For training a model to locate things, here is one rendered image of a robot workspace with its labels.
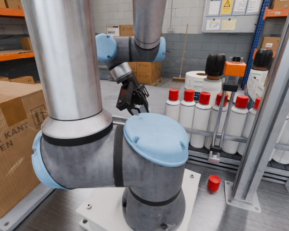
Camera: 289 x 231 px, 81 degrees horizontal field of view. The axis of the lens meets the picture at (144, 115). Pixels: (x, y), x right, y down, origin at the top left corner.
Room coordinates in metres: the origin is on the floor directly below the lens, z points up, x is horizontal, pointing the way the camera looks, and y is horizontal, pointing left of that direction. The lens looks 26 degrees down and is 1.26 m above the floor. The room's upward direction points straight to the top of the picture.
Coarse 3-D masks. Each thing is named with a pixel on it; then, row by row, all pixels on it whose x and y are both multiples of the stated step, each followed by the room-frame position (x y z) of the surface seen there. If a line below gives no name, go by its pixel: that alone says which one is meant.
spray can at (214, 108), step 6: (216, 102) 0.51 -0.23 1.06; (216, 108) 0.50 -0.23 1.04; (222, 108) 0.49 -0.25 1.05; (210, 114) 0.52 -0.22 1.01; (216, 114) 0.49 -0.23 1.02; (222, 114) 0.49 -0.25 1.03; (210, 120) 0.51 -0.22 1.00; (216, 120) 0.49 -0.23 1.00; (222, 120) 0.49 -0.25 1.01; (210, 126) 0.50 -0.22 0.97; (222, 126) 0.49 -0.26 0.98; (210, 138) 0.49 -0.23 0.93; (216, 138) 0.49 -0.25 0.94; (204, 144) 0.52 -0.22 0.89; (210, 144) 0.49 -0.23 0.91; (216, 144) 0.49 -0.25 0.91
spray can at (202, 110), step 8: (200, 96) 0.52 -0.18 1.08; (208, 96) 0.51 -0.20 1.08; (200, 104) 0.52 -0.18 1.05; (208, 104) 0.52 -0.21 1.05; (200, 112) 0.50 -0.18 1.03; (208, 112) 0.50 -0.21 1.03; (200, 120) 0.50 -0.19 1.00; (208, 120) 0.51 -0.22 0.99; (192, 128) 0.53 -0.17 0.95; (200, 128) 0.50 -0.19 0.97; (192, 136) 0.52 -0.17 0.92; (200, 136) 0.50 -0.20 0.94; (192, 144) 0.51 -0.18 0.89; (200, 144) 0.50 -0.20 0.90
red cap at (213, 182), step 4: (212, 176) 0.39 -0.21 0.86; (216, 176) 0.39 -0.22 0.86; (208, 180) 0.38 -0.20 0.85; (212, 180) 0.37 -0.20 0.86; (216, 180) 0.37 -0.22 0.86; (220, 180) 0.37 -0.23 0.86; (208, 184) 0.38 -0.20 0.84; (212, 184) 0.37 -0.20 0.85; (216, 184) 0.36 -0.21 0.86; (212, 188) 0.36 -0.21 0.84; (216, 188) 0.36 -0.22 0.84
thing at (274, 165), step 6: (192, 150) 0.50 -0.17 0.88; (198, 150) 0.49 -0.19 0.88; (204, 150) 0.49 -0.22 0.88; (222, 156) 0.46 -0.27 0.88; (228, 156) 0.46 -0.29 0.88; (234, 156) 0.46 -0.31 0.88; (240, 156) 0.46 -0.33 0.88; (270, 162) 0.43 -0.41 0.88; (276, 168) 0.41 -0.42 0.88; (282, 168) 0.40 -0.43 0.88; (288, 168) 0.40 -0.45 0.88
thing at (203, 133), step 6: (120, 120) 0.59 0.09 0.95; (126, 120) 0.58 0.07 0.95; (192, 132) 0.50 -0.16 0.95; (198, 132) 0.49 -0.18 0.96; (204, 132) 0.48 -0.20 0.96; (210, 132) 0.48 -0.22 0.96; (228, 138) 0.46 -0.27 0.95; (234, 138) 0.45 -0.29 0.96; (240, 138) 0.45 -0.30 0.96; (246, 138) 0.45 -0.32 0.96; (276, 144) 0.42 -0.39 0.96; (282, 144) 0.42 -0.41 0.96; (288, 150) 0.40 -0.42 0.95
